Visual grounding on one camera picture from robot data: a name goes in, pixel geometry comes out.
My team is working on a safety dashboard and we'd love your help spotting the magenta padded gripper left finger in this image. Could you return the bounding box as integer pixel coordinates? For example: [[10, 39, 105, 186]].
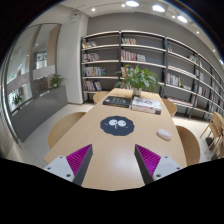
[[44, 145, 93, 186]]

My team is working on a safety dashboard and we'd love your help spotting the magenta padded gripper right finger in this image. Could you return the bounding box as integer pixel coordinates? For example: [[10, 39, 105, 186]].
[[134, 145, 182, 185]]

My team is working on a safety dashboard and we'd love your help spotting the white computer mouse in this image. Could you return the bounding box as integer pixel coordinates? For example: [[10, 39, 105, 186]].
[[157, 129, 172, 140]]

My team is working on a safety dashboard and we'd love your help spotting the dark round cartoon mouse pad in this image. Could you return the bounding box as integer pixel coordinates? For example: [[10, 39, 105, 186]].
[[100, 116, 135, 136]]

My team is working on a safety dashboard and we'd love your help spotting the wooden chair left near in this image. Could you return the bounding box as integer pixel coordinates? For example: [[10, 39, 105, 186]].
[[48, 112, 85, 148]]

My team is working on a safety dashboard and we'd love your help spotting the wooden chair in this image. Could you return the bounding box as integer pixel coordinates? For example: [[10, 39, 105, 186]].
[[202, 112, 224, 152], [177, 126, 200, 166], [93, 91, 108, 103], [48, 112, 85, 148], [163, 98, 177, 116]]

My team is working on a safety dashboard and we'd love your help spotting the wooden chair right near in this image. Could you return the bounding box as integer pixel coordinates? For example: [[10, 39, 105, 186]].
[[177, 126, 200, 166]]

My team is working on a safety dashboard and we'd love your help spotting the stack of white books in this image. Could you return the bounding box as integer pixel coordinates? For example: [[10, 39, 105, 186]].
[[132, 96, 162, 115]]

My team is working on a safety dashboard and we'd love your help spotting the wooden chair left far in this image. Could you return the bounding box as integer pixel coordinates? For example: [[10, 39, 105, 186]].
[[93, 91, 108, 103]]

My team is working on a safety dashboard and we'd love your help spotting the black book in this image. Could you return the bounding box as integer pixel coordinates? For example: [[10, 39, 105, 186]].
[[103, 96, 131, 108]]

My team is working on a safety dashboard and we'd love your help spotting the potted plant by window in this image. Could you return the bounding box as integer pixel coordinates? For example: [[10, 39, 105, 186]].
[[50, 74, 64, 88]]

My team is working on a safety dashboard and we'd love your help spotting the small potted plant left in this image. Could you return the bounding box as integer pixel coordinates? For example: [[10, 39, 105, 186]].
[[12, 94, 22, 109]]

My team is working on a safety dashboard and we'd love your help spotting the green potted plant on table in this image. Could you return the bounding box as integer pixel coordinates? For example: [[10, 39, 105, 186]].
[[114, 64, 160, 97]]

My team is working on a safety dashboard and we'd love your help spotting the large grey bookshelf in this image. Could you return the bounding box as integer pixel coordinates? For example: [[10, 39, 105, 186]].
[[80, 30, 224, 120]]

